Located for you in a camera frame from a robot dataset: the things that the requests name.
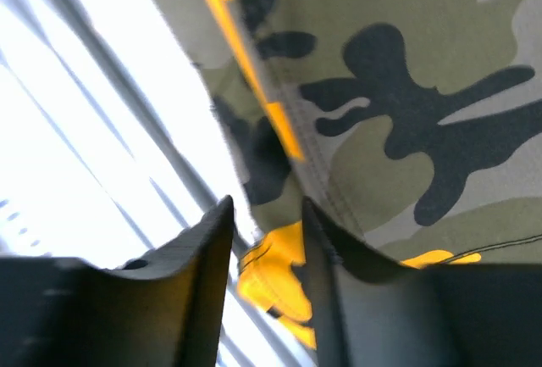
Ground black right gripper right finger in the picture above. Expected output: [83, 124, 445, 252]
[301, 198, 541, 366]

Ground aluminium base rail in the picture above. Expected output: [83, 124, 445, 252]
[1, 0, 314, 366]

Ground camouflage yellow green trousers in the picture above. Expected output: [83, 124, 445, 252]
[154, 0, 541, 347]

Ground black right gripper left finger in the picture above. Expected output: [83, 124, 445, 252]
[1, 197, 235, 366]

